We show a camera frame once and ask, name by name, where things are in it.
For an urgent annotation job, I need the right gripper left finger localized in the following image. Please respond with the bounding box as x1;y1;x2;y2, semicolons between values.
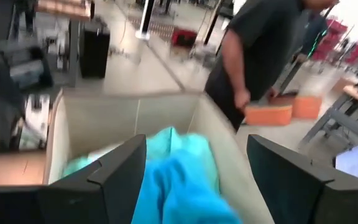
0;134;147;224

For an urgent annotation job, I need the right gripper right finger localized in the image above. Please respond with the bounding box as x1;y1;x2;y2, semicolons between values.
246;134;358;224

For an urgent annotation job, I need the bright blue garment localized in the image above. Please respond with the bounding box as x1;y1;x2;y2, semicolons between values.
131;148;244;224

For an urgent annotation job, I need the teal garment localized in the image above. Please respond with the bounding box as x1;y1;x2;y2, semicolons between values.
62;126;220;194

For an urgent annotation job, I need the lit screen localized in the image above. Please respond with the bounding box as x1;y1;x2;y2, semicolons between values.
333;142;358;184

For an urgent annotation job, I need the beige fabric bin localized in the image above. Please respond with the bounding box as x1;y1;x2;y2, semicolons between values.
44;88;275;224

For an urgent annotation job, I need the orange box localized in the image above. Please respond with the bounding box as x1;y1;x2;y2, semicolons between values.
268;95;323;121
244;104;293;127

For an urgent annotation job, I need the grey office chair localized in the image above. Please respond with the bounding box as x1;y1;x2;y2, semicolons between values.
0;39;54;91

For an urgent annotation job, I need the black cabinet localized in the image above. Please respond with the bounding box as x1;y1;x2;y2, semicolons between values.
78;21;111;79

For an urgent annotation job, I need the person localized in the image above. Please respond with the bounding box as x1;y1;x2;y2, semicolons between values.
203;0;340;131
295;12;329;65

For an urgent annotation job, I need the white stand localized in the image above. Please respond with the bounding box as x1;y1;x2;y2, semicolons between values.
134;0;157;40

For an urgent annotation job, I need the red box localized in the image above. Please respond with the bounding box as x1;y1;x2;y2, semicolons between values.
170;27;198;48

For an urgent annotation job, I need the wooden table grey frame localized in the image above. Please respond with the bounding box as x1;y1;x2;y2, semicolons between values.
298;76;358;150

